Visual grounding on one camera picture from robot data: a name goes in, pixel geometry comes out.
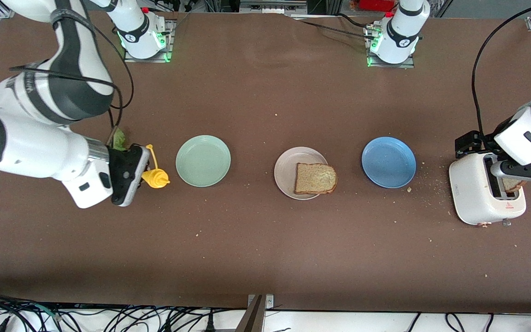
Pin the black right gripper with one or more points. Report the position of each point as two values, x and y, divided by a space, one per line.
117 162

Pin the white toaster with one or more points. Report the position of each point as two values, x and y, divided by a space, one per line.
470 193

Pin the small metal bracket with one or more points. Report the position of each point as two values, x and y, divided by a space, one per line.
269 300

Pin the blue plate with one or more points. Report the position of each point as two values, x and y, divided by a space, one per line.
388 162

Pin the mint green plate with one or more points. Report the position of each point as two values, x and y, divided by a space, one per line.
203 161

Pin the yellow mustard squeeze bottle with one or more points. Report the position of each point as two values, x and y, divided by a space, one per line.
157 179

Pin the grey aluminium frame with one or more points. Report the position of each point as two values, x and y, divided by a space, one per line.
270 7

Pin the grey metal bar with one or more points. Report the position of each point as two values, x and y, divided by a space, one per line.
251 318

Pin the red box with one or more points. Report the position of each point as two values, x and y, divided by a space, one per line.
376 4

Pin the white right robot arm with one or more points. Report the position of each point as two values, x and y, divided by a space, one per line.
30 143

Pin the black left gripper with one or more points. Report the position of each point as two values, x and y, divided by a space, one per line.
468 143

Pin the beige plate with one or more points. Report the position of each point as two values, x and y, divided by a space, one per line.
286 170

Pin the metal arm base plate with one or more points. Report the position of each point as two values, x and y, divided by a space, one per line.
392 65
171 34

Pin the brown bread slice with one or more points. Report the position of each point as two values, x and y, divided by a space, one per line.
512 185
316 179

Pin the green lettuce leaf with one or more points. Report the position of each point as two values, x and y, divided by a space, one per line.
119 140

